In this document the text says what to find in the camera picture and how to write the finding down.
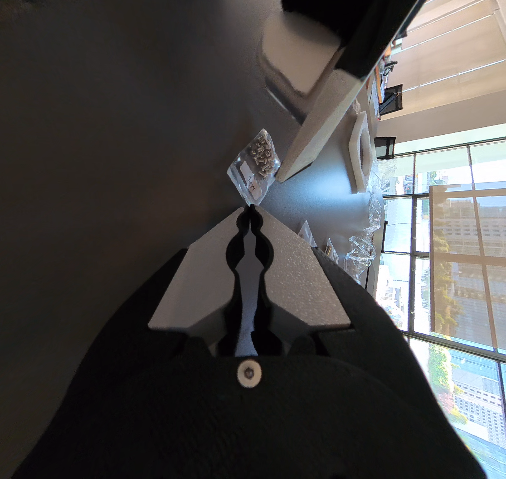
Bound white square foam frame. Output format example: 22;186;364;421
348;111;377;194

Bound crumpled clear plastic wrap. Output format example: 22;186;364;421
369;159;397;226
343;226;378;286

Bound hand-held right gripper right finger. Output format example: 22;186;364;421
252;205;352;356

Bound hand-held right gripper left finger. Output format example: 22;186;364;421
147;206;251;356

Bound clear bag single screw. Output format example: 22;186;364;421
298;220;318;247

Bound grey desk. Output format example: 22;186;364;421
0;0;386;479

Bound black mesh desk chair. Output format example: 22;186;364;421
373;137;397;159
378;84;404;116

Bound small clear screw bag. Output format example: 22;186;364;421
227;128;282;207

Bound large grid window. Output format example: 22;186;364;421
376;139;506;479

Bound beige roller blinds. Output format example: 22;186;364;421
379;0;506;121

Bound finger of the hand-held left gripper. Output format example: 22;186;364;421
275;69;365;184

